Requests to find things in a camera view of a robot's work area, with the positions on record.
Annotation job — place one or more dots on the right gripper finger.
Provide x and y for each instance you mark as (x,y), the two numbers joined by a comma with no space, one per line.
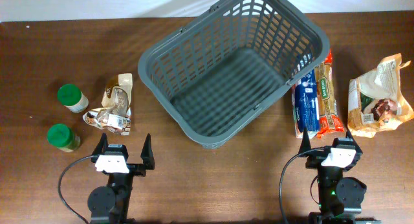
(349,137)
(305,144)

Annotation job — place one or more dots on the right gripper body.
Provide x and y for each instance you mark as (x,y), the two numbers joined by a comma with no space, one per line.
(315,160)

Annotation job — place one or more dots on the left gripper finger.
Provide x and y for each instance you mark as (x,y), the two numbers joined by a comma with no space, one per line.
(100,147)
(147,154)

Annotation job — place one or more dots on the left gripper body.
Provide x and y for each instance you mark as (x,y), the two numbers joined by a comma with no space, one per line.
(137,169)

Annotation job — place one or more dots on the orange spaghetti packet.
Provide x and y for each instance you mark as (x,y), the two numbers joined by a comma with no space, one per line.
(328,115)

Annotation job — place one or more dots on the brown white snack bag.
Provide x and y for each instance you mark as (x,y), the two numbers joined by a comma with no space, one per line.
(115,113)

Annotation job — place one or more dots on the orange white food pouch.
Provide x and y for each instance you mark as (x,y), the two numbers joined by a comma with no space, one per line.
(375,100)

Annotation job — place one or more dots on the green lid jar green contents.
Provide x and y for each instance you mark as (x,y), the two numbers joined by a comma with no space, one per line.
(63,138)

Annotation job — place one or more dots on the blue box package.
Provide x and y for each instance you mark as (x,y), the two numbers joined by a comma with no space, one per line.
(305,106)

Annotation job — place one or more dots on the green lid jar white label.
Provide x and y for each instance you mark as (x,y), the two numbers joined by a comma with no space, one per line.
(72,98)

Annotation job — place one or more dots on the grey plastic basket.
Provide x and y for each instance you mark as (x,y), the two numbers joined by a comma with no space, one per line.
(223,69)

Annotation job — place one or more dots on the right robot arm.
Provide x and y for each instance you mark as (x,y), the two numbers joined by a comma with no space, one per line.
(339,197)

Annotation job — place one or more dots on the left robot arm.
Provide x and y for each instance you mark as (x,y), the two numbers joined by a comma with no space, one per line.
(110,203)

